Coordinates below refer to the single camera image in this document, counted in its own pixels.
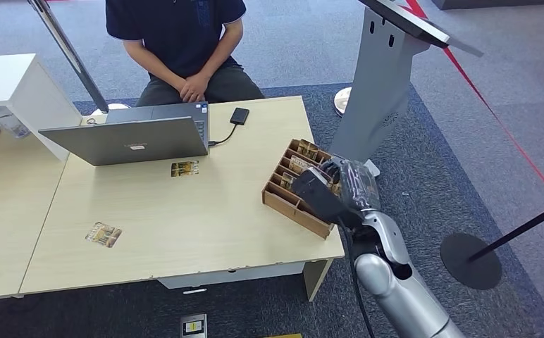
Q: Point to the person's right hand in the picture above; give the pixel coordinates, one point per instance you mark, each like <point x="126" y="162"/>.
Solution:
<point x="187" y="93"/>

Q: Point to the person's left hand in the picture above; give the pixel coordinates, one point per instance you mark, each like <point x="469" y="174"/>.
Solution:
<point x="202" y="84"/>

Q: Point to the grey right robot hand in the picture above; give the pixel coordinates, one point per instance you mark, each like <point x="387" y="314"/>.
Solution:
<point x="358" y="186"/>

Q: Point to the wooden card organizer box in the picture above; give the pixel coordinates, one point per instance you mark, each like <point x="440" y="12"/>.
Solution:
<point x="295" y="210"/>

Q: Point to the person's left forearm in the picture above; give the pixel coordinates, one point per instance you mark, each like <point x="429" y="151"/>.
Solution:
<point x="223" y="49"/>

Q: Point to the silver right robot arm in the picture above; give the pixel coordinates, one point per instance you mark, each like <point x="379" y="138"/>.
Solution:
<point x="402" y="294"/>

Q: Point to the person's right forearm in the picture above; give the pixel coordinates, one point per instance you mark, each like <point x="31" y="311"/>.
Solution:
<point x="153" y="63"/>

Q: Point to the person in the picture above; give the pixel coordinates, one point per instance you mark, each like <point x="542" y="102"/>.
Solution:
<point x="178" y="42"/>

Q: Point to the key card with HOTEL print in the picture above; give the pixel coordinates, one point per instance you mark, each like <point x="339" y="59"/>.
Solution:
<point x="300" y="164"/>

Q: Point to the black external drive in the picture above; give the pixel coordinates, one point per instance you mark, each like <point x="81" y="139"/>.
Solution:
<point x="240" y="115"/>

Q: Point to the grey laptop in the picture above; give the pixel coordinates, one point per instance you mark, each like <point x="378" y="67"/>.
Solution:
<point x="132" y="140"/>

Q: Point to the white round floor base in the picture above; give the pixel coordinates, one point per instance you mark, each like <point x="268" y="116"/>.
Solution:
<point x="342" y="100"/>

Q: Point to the grey kiosk stand with screen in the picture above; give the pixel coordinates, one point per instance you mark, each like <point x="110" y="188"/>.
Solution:
<point x="379" y="93"/>

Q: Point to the metal pole stand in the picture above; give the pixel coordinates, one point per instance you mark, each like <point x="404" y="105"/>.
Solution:
<point x="69" y="51"/>

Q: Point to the black stanchion with round base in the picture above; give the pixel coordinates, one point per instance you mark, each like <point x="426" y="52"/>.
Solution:
<point x="470" y="261"/>

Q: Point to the red barrier tape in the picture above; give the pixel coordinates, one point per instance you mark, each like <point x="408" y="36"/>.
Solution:
<point x="496" y="114"/>

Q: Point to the white desk drawer unit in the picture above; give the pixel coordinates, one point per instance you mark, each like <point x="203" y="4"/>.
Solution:
<point x="230" y="276"/>

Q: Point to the white cabinet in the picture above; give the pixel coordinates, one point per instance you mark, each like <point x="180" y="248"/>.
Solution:
<point x="29" y="93"/>

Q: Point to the yellow floor strip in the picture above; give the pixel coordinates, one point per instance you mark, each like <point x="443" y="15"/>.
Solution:
<point x="279" y="336"/>

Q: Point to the clear plastic holder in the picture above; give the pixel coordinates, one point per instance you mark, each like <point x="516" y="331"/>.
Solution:
<point x="10" y="123"/>

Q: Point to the floor socket plate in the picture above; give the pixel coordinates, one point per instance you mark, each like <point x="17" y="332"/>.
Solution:
<point x="193" y="326"/>

